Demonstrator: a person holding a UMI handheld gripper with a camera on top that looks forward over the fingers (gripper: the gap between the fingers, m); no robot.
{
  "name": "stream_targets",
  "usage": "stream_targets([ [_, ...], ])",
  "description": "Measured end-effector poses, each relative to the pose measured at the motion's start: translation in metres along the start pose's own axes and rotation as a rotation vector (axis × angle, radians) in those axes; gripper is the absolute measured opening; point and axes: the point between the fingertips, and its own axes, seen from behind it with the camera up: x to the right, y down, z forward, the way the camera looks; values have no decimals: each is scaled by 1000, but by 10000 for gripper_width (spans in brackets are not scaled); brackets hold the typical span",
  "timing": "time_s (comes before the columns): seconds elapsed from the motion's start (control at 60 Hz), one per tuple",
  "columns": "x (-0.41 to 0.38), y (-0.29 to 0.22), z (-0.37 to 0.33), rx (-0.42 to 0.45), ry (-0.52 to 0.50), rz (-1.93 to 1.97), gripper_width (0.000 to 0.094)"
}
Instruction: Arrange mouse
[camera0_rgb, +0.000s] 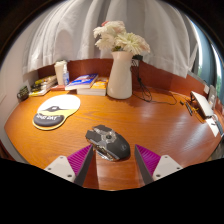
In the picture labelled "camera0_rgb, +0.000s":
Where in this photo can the yellow and black book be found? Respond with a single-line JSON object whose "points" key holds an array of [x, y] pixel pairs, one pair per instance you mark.
{"points": [[46, 80]]}

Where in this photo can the blue book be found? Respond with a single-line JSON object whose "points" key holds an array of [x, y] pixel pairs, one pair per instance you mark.
{"points": [[81, 81]]}

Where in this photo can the window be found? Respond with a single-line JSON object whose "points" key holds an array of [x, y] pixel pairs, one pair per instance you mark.
{"points": [[208, 56]]}

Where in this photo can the cream lidded travel cup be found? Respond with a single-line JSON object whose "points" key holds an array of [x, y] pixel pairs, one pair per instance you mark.
{"points": [[59, 73]]}

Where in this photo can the black pen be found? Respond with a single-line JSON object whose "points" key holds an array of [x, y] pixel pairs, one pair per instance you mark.
{"points": [[189, 108]]}

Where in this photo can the white flower bouquet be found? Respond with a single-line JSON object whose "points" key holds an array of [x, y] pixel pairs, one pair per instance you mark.
{"points": [[123, 38]]}

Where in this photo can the white paper sheet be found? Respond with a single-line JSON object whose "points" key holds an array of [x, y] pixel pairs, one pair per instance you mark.
{"points": [[213, 126]]}

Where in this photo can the orange and yellow book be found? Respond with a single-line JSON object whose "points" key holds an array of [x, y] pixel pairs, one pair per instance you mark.
{"points": [[99, 87]]}

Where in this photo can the white flat device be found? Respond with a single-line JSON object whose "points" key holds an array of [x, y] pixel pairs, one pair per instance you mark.
{"points": [[202, 104]]}

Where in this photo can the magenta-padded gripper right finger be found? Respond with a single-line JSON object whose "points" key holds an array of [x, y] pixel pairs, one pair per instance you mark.
{"points": [[160, 165]]}

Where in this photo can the reddish brown book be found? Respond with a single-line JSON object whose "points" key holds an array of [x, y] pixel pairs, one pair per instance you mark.
{"points": [[57, 88]]}

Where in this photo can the cream ceramic vase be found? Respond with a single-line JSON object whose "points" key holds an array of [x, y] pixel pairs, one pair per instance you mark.
{"points": [[120, 78]]}

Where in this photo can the white curtain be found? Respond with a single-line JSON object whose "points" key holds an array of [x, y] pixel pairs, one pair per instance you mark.
{"points": [[160, 30]]}

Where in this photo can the thick yellow book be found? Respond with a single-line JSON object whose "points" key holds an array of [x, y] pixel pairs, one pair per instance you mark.
{"points": [[39, 93]]}

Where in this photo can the grey and black computer mouse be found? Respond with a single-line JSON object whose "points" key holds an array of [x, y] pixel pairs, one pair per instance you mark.
{"points": [[108, 141]]}

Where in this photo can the white yellow black mouse pad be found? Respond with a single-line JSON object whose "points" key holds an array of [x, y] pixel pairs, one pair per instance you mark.
{"points": [[60, 106]]}

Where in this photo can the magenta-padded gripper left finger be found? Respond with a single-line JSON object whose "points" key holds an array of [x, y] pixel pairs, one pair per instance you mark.
{"points": [[63, 166]]}

